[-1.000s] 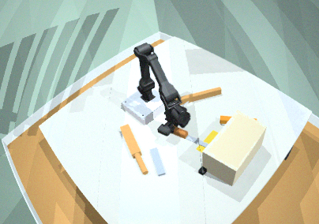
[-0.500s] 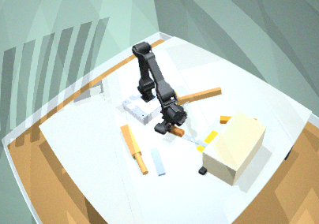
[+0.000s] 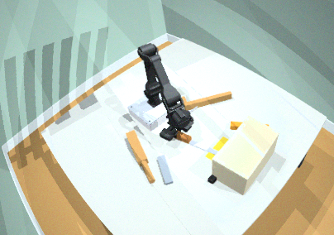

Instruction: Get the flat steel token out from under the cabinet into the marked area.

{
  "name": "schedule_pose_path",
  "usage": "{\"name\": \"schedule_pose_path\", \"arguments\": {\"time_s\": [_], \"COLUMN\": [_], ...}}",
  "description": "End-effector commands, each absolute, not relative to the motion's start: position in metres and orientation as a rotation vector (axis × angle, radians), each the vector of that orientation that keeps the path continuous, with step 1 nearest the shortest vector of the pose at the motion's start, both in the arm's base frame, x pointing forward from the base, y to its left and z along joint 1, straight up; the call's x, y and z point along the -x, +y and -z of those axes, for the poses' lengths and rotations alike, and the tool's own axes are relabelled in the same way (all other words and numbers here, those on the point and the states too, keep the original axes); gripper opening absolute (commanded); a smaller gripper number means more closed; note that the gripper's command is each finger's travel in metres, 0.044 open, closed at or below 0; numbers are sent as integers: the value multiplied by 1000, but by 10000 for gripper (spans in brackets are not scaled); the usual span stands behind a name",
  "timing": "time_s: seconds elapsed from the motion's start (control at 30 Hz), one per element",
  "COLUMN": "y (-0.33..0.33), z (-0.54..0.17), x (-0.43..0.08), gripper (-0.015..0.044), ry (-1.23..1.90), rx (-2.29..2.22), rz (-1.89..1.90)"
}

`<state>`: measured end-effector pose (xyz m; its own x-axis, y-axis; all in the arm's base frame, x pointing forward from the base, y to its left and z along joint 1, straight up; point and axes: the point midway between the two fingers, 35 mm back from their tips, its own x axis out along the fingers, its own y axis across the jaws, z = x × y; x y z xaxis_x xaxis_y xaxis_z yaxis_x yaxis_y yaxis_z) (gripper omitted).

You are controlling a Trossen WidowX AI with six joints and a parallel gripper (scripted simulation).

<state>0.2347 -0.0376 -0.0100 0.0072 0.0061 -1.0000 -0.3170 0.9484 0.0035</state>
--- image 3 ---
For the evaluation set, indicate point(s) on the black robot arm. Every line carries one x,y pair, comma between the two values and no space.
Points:
170,95

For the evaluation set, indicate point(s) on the cream box-shaped cabinet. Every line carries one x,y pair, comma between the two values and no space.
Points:
241,158

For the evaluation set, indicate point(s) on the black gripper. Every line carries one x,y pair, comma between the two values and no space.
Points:
170,133

